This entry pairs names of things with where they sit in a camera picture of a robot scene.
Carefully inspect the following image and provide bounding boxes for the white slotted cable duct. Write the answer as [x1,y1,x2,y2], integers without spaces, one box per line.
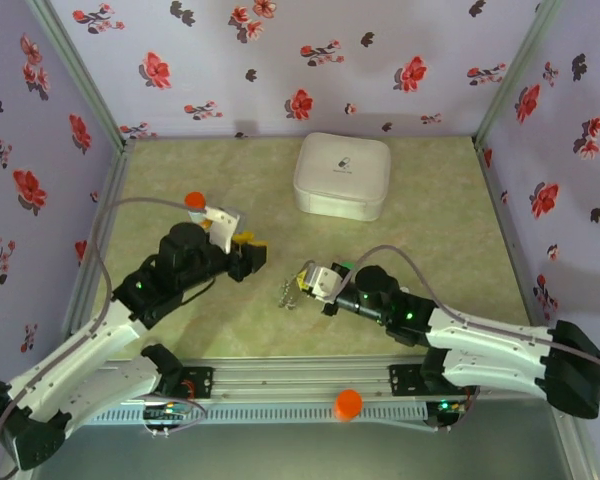
[74,399,429,427]

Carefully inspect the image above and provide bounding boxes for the aluminium frame post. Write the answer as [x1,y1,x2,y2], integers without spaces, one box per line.
[473,0,567,147]
[27,0,137,151]

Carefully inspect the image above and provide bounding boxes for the orange cap on duct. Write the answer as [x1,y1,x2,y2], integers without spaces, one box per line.
[333,388,365,424]

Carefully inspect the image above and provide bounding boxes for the aluminium table edge rail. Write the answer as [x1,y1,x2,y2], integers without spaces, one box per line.
[473,142,565,359]
[62,144,137,337]

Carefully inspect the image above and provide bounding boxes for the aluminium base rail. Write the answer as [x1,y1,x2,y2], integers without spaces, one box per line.
[99,355,579,402]

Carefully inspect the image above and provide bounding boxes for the grey base cable loop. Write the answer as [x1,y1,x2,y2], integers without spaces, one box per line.
[143,392,209,439]

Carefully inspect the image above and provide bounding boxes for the orange-capped pill bottle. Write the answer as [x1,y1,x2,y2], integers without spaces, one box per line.
[184,190,212,227]

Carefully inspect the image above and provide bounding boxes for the white square lidded box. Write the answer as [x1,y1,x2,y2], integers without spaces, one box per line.
[292,131,392,223]

